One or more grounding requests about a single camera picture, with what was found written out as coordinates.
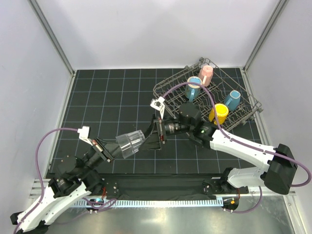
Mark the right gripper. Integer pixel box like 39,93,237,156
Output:
138,114,192,152

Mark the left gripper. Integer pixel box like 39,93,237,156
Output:
77,136,130,178

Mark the left aluminium frame post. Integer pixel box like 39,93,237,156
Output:
28,0,75,76

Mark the clear drinking glass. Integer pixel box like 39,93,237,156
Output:
116,130,145,158

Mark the blue floral mug white inside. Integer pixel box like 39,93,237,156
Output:
223,90,241,111

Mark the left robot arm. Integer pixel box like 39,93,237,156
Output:
10,138,122,234

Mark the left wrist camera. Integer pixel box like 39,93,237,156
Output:
77,126,93,146

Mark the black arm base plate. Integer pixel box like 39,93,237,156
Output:
95,174,249,201

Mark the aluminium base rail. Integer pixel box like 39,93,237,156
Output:
29,179,50,199

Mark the pink faceted mug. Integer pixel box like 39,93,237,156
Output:
198,65,214,87

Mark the white slotted cable duct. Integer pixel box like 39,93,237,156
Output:
73,197,224,208

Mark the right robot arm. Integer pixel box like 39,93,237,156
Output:
139,102,297,195

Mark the aluminium frame post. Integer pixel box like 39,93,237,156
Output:
242,0,291,73
28,0,75,76

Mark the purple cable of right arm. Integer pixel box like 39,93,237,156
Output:
162,81,312,187

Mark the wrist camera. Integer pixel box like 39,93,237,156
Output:
150,97,165,119
77,126,93,146

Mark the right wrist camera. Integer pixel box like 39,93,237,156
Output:
150,97,165,119

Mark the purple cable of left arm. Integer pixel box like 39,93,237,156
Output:
12,127,81,234

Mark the black grid cutting mat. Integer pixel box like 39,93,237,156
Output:
45,68,251,178

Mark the yellow mug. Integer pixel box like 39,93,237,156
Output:
208,103,229,125

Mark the right aluminium frame post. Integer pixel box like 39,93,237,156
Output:
242,0,291,73

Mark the grey wire dish rack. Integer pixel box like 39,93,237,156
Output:
153,57,262,131

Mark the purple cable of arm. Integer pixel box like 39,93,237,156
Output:
162,81,312,187
12,127,81,234

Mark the blue mug orange inside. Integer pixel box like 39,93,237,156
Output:
185,76,202,102

